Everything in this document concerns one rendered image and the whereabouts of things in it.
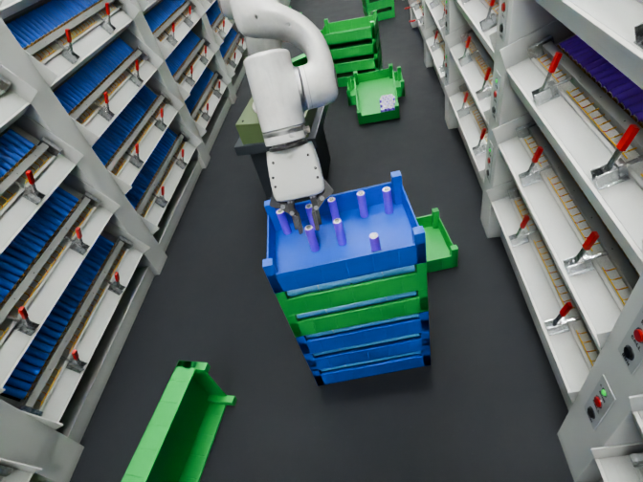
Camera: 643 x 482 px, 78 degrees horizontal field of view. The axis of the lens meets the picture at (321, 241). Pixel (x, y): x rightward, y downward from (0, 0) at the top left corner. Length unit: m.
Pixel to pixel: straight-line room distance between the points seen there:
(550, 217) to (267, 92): 0.62
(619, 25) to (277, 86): 0.49
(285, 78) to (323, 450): 0.82
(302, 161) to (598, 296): 0.56
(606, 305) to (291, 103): 0.63
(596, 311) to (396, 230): 0.37
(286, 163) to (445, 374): 0.67
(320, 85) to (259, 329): 0.78
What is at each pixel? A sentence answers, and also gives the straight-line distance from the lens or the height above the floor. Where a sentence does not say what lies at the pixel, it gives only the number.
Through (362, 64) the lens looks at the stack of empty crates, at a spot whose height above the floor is 0.11.
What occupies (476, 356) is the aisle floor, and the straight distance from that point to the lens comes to 1.14.
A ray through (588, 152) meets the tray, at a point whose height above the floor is 0.56.
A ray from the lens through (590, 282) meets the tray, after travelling 0.84.
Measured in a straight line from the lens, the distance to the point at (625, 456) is 0.92.
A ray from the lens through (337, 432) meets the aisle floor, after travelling 1.07.
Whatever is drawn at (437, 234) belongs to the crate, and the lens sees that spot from 1.40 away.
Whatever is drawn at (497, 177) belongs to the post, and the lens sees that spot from 1.24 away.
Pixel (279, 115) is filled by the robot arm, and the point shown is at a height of 0.68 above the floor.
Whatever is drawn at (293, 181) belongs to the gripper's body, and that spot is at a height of 0.56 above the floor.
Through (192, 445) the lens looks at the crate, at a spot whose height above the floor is 0.00.
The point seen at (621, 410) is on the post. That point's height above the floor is 0.32.
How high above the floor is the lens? 0.99
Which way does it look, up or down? 43 degrees down
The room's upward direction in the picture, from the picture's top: 16 degrees counter-clockwise
